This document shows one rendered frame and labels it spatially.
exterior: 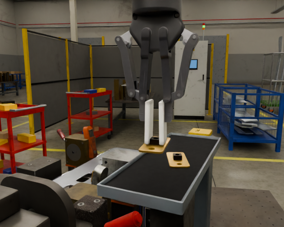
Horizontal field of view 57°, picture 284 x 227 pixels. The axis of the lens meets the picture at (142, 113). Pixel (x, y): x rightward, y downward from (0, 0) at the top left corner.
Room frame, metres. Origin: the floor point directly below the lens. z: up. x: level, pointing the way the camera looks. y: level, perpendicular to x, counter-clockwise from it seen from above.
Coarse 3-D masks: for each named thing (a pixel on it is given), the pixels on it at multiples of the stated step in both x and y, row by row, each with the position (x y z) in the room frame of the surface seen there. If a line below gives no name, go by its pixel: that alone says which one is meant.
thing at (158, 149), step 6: (150, 138) 0.42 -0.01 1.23; (156, 138) 0.42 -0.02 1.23; (168, 138) 0.45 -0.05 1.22; (144, 144) 0.41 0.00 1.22; (150, 144) 0.41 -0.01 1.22; (156, 144) 0.41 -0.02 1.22; (144, 150) 0.38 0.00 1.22; (150, 150) 0.38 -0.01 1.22; (156, 150) 0.38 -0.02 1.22; (162, 150) 0.38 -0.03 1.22
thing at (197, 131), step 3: (192, 129) 0.77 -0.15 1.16; (195, 129) 0.77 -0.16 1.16; (198, 129) 0.77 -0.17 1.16; (201, 129) 0.77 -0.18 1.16; (204, 129) 0.77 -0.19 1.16; (207, 129) 0.77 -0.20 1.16; (189, 132) 0.74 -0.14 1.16; (192, 132) 0.74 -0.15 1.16; (195, 132) 0.74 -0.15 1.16; (198, 132) 0.74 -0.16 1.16; (201, 132) 0.74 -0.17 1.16; (204, 132) 0.74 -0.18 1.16; (207, 132) 0.74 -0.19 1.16; (210, 132) 0.74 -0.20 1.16; (201, 135) 0.73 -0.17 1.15; (204, 135) 0.72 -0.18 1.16; (207, 135) 0.72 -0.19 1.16; (210, 135) 0.74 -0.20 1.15
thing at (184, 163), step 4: (168, 152) 0.55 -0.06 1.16; (172, 152) 0.55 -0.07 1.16; (176, 152) 0.55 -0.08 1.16; (180, 152) 0.55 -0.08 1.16; (168, 156) 0.52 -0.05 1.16; (172, 156) 0.52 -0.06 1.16; (176, 156) 0.50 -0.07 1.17; (180, 156) 0.50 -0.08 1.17; (184, 156) 0.52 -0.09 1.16; (168, 160) 0.50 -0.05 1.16; (172, 160) 0.50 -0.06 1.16; (176, 160) 0.50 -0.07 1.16; (180, 160) 0.50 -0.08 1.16; (184, 160) 0.50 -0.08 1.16; (172, 164) 0.48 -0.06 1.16; (176, 164) 0.48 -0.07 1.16; (180, 164) 0.48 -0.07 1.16; (184, 164) 0.48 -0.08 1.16; (188, 164) 0.48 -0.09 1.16
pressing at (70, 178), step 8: (104, 152) 1.05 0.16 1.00; (88, 160) 0.95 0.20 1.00; (96, 160) 0.94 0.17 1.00; (80, 168) 0.86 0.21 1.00; (88, 168) 0.86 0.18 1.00; (64, 176) 0.80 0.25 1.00; (72, 176) 0.80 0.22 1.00; (80, 176) 0.80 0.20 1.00; (64, 184) 0.74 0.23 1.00; (72, 184) 0.74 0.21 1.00
